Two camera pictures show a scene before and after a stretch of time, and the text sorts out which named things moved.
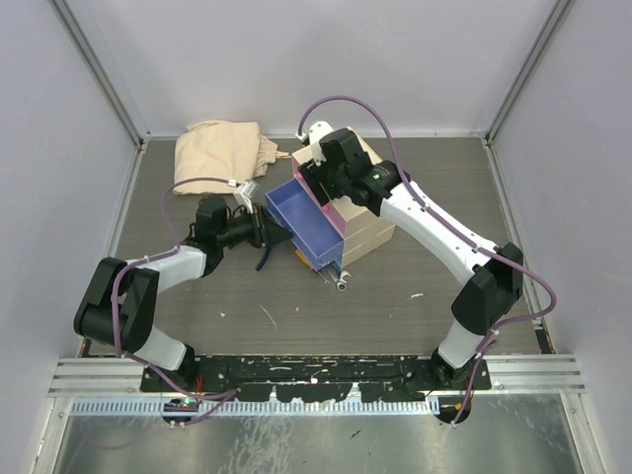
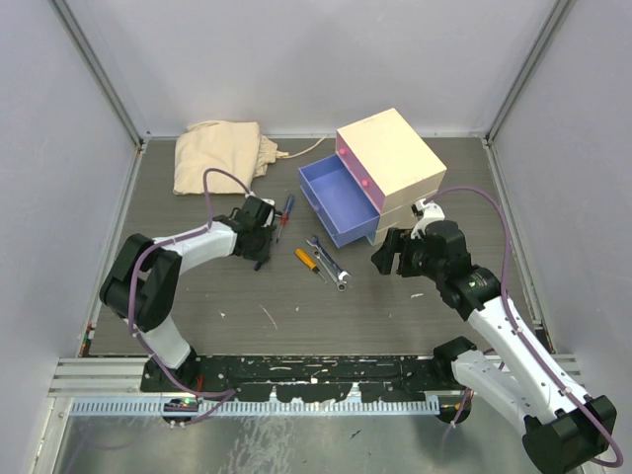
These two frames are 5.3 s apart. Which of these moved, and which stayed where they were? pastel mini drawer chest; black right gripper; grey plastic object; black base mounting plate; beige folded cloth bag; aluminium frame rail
Moved: black right gripper; grey plastic object; pastel mini drawer chest
Stayed: black base mounting plate; beige folded cloth bag; aluminium frame rail
